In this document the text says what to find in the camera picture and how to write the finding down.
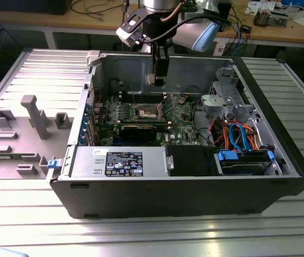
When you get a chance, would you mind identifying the copper heat sink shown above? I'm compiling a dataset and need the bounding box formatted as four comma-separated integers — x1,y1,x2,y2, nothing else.
253,7,272,27

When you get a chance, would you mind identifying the metal locking lever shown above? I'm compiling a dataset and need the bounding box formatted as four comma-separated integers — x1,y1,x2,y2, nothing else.
130,84,137,108
164,104,179,117

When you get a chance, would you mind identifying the grey parts rack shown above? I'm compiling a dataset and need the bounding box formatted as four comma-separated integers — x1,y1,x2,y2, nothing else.
0,95,75,180

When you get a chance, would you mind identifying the black upright box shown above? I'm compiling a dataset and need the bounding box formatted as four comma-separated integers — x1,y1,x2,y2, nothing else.
217,0,233,33

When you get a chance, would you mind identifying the black plastic shroud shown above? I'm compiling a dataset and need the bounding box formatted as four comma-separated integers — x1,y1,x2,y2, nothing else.
166,146,218,177

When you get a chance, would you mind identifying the blue cardboard box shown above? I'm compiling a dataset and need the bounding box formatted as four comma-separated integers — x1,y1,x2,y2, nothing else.
280,0,304,9

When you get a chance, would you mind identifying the wooden workbench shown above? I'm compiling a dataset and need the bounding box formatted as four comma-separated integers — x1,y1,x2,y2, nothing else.
0,0,304,50

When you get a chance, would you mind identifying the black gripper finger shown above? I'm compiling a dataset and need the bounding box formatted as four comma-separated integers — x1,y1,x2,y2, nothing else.
153,55,170,87

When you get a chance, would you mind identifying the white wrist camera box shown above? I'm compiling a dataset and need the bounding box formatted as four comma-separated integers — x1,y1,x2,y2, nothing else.
116,12,145,47

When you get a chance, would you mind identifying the grey plastic case latch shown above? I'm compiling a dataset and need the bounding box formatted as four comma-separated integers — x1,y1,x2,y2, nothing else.
86,50,101,67

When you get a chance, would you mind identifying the grey metal drive cage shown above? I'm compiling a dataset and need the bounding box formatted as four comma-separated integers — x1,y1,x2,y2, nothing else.
200,66,258,128

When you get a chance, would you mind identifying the metal socket cover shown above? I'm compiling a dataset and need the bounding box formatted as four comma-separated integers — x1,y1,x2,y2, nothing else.
157,93,176,120

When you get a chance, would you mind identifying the hard disk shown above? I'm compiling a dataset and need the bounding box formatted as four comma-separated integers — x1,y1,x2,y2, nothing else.
221,160,266,176

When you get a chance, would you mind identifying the graphics card with black shroud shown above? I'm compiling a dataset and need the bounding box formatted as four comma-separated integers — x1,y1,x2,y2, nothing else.
120,123,158,143

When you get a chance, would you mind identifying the blue disk carrier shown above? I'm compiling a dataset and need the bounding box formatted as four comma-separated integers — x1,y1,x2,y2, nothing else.
216,149,276,175

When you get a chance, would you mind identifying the black rating label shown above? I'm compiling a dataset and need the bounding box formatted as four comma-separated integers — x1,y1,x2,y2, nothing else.
106,151,144,177

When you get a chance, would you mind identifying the silver CPU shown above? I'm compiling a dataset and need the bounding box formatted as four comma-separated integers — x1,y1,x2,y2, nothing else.
144,73,157,86

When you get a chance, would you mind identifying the orange wire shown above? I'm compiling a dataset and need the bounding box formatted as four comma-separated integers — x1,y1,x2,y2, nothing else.
220,120,232,149
237,123,262,150

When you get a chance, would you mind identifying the black PC case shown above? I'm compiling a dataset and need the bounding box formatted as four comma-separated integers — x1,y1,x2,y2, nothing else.
46,50,304,220

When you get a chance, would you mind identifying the black computer tower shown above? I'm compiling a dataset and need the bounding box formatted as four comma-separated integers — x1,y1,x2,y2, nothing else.
0,0,67,16

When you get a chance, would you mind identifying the grey electronic device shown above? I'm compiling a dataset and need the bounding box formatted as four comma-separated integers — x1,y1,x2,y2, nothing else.
269,7,289,27

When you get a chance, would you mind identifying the green motherboard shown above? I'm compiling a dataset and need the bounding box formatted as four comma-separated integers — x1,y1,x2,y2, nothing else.
91,89,205,147

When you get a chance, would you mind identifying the blue wire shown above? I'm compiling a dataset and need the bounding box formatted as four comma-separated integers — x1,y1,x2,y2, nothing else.
228,123,252,153

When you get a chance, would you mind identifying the grey power supply unit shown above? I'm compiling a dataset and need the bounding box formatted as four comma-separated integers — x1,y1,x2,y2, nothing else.
70,146,168,179

